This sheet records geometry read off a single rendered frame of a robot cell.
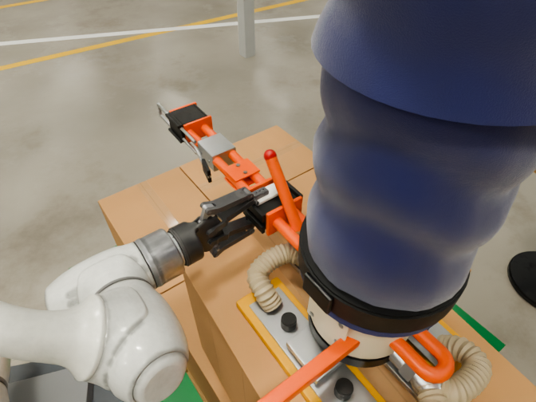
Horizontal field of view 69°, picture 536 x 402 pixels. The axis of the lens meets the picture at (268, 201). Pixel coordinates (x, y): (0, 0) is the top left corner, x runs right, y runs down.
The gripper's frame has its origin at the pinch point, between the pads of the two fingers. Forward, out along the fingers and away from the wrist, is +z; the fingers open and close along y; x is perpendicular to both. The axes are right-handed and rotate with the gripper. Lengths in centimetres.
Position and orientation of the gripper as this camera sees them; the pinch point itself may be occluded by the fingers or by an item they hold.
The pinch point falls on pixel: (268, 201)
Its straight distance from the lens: 77.1
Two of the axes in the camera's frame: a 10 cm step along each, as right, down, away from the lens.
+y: 0.0, 7.1, 7.0
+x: 6.0, 5.7, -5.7
